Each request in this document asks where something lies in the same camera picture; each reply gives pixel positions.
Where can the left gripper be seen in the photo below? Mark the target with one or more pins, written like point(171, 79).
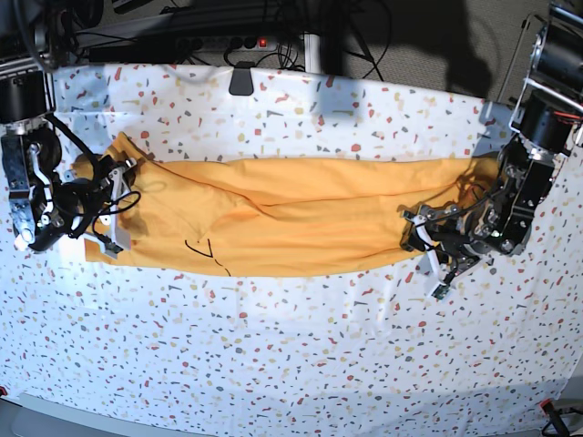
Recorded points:
point(454, 239)

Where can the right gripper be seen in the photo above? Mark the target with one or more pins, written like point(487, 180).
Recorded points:
point(82, 204)

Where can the yellow orange T-shirt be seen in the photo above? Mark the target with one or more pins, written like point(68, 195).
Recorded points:
point(282, 217)

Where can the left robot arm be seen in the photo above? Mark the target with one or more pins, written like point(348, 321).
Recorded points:
point(548, 110)

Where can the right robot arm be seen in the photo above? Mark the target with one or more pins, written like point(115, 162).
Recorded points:
point(37, 38)

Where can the black power adapter bar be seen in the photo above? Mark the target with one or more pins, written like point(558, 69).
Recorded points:
point(121, 54)

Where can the black table clamp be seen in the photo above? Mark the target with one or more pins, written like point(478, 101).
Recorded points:
point(241, 84)

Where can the white power strip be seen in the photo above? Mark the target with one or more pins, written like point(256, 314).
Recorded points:
point(217, 44)

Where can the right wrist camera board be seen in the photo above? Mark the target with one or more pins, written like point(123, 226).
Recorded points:
point(111, 246)

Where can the white table leg post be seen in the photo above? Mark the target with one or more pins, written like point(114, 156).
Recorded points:
point(312, 53)

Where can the red black clamp handle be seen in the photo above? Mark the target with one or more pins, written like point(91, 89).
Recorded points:
point(555, 426)

